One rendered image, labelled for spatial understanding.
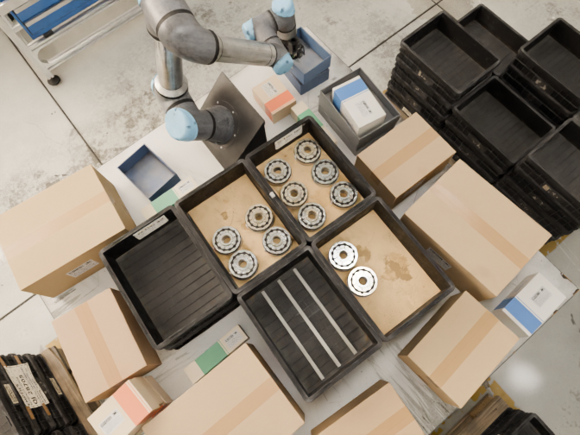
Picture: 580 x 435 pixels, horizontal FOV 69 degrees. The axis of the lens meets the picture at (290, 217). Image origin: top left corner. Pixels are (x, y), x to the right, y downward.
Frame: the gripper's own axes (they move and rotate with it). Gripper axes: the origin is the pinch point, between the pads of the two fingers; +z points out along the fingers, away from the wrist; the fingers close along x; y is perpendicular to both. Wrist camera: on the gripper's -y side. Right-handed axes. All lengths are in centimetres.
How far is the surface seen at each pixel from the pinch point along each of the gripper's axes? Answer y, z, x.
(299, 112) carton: 18.7, 5.9, -9.6
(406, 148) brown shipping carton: 61, -3, 9
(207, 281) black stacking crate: 55, -7, -79
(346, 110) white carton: 35.6, -5.7, 1.2
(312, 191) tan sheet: 52, -3, -29
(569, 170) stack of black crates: 107, 40, 76
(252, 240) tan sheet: 53, -5, -58
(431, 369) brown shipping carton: 124, -7, -38
